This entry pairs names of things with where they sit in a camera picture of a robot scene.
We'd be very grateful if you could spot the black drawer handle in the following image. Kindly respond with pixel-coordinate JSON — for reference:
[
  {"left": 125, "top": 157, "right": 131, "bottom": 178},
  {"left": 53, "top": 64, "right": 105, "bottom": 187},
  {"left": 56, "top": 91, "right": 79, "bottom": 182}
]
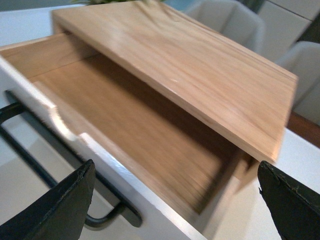
[{"left": 0, "top": 90, "right": 143, "bottom": 230}]

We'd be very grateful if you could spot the grey chair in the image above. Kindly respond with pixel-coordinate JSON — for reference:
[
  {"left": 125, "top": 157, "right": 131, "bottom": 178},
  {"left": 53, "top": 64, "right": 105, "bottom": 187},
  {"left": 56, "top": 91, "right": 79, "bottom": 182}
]
[
  {"left": 275, "top": 41, "right": 320, "bottom": 125},
  {"left": 184, "top": 0, "right": 266, "bottom": 54}
]

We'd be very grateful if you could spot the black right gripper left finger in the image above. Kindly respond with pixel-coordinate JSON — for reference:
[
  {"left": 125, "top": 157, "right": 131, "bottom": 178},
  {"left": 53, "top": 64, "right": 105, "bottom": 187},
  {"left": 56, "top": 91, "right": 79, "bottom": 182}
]
[{"left": 0, "top": 159, "right": 96, "bottom": 240}]

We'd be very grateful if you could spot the right grey chair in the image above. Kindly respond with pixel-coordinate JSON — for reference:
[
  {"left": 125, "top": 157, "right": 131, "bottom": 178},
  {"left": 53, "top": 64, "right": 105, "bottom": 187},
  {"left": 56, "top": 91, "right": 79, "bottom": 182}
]
[{"left": 275, "top": 41, "right": 320, "bottom": 125}]

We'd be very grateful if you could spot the wooden drawer cabinet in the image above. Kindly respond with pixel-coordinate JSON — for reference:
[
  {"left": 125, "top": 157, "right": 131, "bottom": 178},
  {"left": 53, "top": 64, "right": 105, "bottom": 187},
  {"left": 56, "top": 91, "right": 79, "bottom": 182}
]
[{"left": 52, "top": 0, "right": 298, "bottom": 162}]

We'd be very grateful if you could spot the left grey chair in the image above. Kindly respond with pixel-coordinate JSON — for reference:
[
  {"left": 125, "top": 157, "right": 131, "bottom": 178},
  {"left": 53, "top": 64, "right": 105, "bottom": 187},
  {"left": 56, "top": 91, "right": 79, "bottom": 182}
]
[{"left": 184, "top": 0, "right": 266, "bottom": 54}]

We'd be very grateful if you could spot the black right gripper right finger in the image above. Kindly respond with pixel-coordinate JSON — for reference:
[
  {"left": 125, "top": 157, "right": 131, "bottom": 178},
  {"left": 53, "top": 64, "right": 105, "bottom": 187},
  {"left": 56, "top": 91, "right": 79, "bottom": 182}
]
[{"left": 257, "top": 161, "right": 320, "bottom": 240}]

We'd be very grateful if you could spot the white drawer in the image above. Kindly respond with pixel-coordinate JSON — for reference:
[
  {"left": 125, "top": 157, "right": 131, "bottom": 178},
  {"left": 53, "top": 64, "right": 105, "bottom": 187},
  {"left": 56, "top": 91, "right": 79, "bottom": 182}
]
[{"left": 0, "top": 33, "right": 250, "bottom": 240}]

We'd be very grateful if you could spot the white square pillar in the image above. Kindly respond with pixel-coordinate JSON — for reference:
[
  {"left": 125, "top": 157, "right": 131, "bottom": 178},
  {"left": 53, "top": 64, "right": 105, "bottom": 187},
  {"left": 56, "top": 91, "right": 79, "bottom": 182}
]
[{"left": 258, "top": 0, "right": 320, "bottom": 51}]

